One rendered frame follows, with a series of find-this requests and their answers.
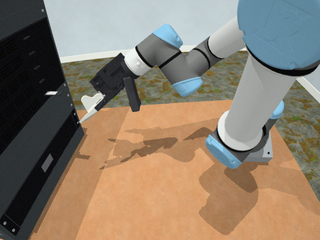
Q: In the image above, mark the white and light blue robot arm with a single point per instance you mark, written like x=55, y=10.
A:
x=282, y=36

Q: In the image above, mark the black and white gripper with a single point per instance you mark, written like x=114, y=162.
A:
x=108, y=82

